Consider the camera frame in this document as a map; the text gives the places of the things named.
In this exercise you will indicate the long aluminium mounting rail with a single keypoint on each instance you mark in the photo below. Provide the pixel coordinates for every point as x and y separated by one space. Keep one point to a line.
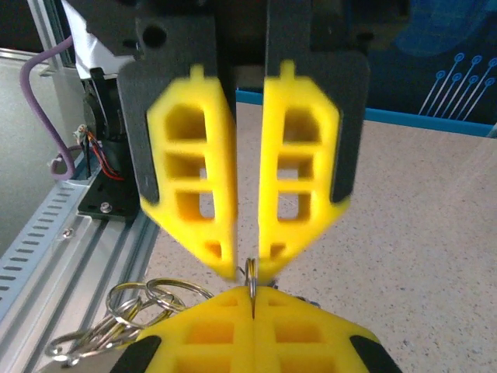
89 264

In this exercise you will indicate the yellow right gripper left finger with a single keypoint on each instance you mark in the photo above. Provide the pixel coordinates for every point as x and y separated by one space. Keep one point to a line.
171 338

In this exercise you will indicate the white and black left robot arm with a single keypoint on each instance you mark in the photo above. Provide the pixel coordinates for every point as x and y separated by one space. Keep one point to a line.
112 128

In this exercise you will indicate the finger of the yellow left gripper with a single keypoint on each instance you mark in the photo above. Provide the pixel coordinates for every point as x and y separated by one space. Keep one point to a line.
227 233
268 194

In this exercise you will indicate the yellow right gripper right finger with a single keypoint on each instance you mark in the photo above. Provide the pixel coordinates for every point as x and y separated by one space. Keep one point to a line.
338 342

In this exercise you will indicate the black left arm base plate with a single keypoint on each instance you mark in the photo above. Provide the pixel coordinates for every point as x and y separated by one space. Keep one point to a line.
116 202

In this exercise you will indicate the aluminium frame post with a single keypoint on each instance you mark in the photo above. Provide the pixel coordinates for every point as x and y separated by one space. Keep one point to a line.
48 31

